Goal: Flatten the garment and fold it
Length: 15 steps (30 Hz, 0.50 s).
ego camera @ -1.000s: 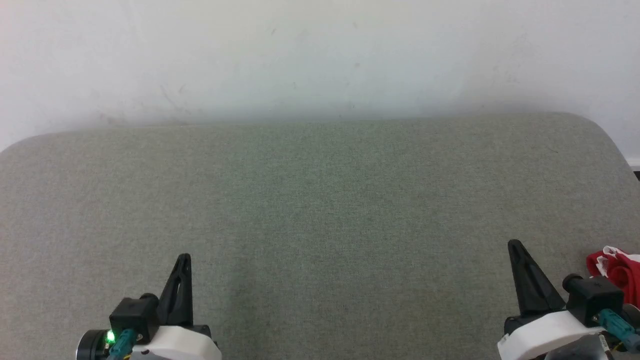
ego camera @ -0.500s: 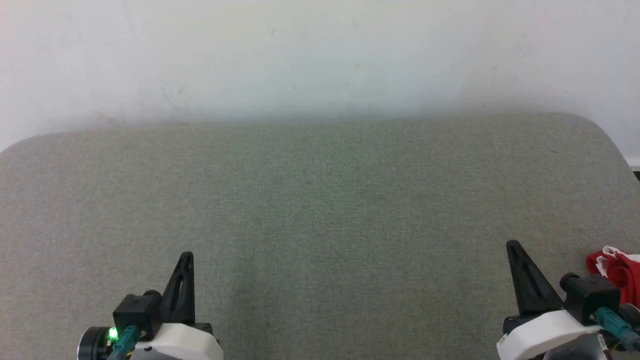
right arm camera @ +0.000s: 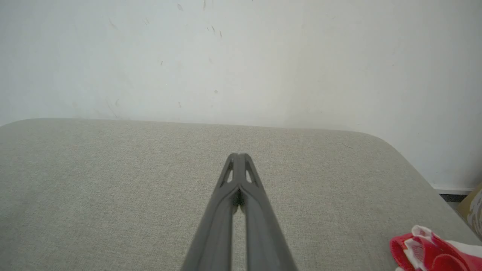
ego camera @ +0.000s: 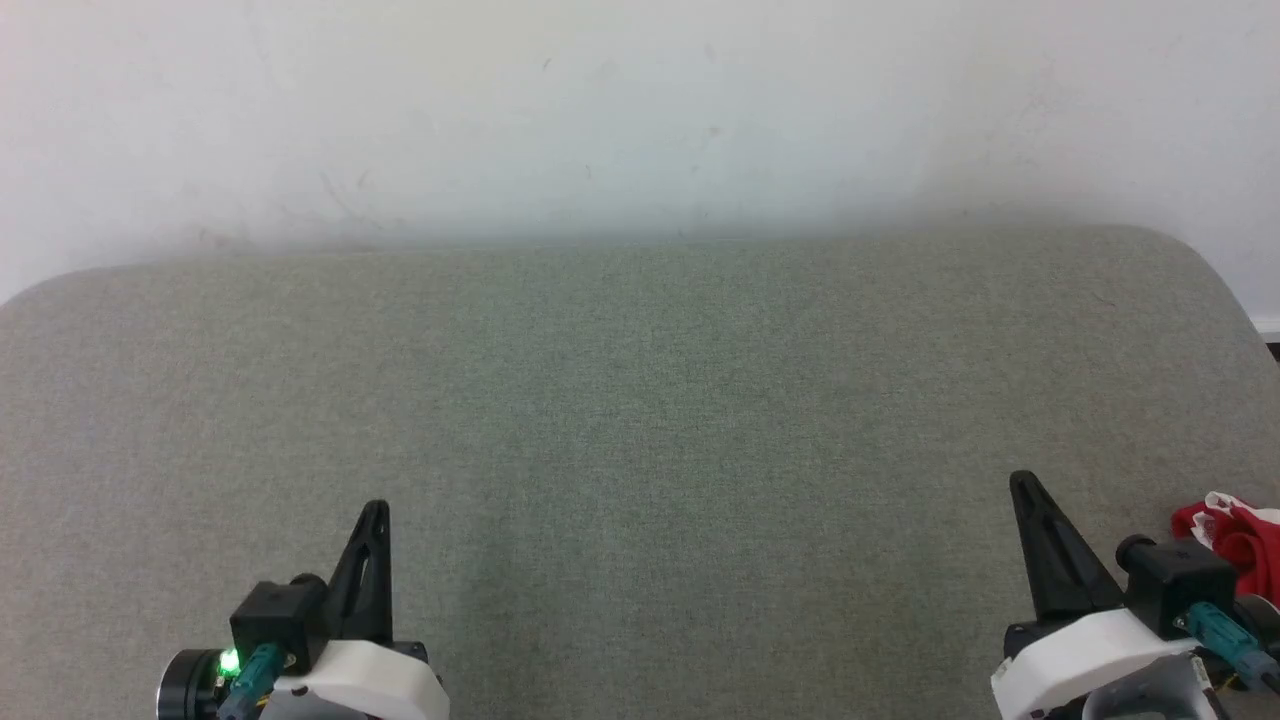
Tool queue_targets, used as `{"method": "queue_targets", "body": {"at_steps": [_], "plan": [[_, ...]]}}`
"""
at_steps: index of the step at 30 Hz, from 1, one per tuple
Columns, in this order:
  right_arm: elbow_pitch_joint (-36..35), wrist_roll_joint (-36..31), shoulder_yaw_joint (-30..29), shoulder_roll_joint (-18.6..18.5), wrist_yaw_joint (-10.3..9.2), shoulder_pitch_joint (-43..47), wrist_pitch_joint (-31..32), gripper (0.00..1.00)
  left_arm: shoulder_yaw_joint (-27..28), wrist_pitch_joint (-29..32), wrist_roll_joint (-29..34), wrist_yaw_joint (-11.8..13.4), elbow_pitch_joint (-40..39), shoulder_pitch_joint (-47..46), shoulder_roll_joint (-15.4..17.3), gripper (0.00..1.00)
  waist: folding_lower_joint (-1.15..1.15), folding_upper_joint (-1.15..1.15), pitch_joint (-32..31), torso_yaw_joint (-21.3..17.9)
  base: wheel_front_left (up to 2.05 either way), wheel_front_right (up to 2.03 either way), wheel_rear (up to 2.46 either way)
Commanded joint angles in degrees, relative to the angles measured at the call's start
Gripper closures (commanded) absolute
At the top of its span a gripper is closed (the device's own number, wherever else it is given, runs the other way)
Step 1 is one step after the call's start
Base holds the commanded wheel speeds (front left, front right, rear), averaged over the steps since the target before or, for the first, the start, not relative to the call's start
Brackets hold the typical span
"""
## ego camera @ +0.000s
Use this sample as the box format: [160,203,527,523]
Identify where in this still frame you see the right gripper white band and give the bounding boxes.
[990,470,1203,720]

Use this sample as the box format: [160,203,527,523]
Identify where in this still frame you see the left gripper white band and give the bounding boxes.
[262,500,451,720]

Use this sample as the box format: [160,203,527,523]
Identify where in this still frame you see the red garment with white trim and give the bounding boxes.
[1170,491,1280,609]

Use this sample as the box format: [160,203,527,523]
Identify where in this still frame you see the grey-green fabric sofa cushion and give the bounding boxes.
[0,225,1280,720]

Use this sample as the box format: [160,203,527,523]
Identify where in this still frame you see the teal left cable connector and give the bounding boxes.
[217,643,287,720]

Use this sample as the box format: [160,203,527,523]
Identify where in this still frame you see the teal cable connector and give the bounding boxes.
[1184,601,1280,693]
[217,643,287,720]

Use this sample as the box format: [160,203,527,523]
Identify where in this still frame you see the teal right cable connector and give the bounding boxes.
[1184,601,1280,693]

